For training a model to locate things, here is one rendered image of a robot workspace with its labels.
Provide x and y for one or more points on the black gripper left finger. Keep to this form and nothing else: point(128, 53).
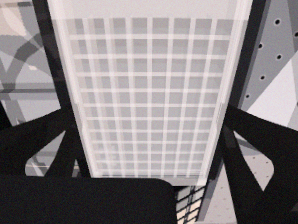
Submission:
point(19, 143)

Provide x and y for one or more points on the grey perforated base plate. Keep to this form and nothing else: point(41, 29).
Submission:
point(278, 45)

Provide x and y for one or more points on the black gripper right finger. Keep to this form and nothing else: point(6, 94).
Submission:
point(279, 144)

